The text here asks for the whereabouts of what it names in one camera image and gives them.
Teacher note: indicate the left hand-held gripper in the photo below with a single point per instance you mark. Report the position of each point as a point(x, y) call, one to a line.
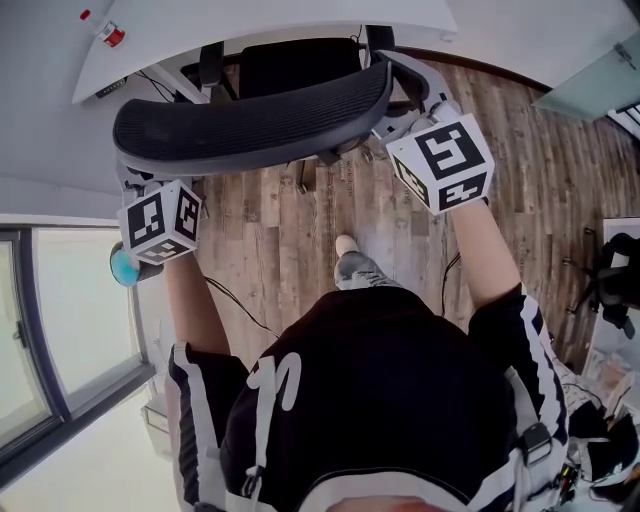
point(160, 225)

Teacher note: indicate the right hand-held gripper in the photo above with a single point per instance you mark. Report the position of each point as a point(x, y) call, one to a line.
point(445, 160)

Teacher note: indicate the black office chair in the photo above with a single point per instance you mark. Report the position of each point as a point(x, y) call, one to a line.
point(250, 125)

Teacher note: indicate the person's left forearm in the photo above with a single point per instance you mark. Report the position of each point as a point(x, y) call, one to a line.
point(195, 310)

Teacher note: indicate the person's right forearm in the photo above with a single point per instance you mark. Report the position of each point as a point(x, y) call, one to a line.
point(485, 265)

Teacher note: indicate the black power strip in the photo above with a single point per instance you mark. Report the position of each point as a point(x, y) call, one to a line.
point(110, 87)

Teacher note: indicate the black bin with blue bag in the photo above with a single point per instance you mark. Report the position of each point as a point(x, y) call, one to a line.
point(125, 270)

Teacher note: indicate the red label plastic bottle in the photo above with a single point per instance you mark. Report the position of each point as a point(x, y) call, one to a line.
point(107, 30)

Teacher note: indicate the black framed window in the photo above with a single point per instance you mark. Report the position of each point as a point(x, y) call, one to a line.
point(85, 310)

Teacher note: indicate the person's right cream shoe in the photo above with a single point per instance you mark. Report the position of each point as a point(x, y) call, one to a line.
point(346, 245)

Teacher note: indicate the person's camouflage trousers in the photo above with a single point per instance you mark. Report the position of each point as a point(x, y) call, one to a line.
point(362, 272)

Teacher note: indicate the frosted glass door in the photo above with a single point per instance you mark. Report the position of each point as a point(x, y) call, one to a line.
point(585, 80)

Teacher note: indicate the white desk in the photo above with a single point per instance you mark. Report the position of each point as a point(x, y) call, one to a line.
point(250, 20)

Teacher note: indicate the white side table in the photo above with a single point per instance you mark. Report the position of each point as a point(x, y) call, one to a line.
point(620, 224)

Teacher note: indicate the black swivel chair with clothes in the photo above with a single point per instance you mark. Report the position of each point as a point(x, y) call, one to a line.
point(615, 285)

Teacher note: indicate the person in black shirt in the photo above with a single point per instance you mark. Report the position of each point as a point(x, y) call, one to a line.
point(370, 400)

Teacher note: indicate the white patterned cloth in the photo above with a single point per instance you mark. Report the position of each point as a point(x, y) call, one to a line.
point(605, 375)

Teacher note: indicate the black harness buckle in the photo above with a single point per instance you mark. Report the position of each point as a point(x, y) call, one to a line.
point(536, 442)

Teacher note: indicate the black bag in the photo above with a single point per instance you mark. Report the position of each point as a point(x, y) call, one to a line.
point(605, 450)

